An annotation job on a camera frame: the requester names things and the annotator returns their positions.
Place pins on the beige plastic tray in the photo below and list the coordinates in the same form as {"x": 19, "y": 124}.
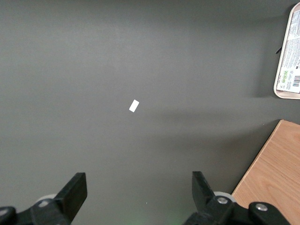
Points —
{"x": 281, "y": 93}

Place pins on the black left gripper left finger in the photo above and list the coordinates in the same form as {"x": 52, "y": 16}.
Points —
{"x": 70, "y": 199}

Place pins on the wooden drawer cabinet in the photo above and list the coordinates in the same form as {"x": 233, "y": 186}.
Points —
{"x": 276, "y": 168}

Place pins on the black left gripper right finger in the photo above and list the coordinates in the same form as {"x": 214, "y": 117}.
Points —
{"x": 206, "y": 204}

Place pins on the small white tape marker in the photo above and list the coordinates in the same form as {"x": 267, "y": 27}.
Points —
{"x": 134, "y": 106}

